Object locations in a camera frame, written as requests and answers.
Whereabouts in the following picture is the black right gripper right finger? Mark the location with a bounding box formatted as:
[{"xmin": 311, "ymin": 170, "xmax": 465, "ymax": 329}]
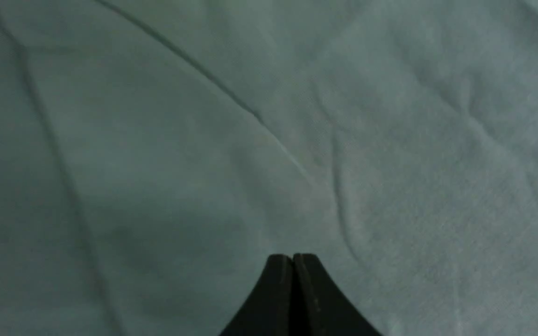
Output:
[{"xmin": 292, "ymin": 253, "xmax": 381, "ymax": 336}]

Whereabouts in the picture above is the green long-sleeved shirt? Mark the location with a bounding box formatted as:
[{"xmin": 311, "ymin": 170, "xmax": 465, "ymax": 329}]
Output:
[{"xmin": 0, "ymin": 0, "xmax": 538, "ymax": 336}]

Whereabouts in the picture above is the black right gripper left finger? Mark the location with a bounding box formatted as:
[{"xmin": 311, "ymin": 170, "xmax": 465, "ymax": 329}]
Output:
[{"xmin": 220, "ymin": 254, "xmax": 293, "ymax": 336}]

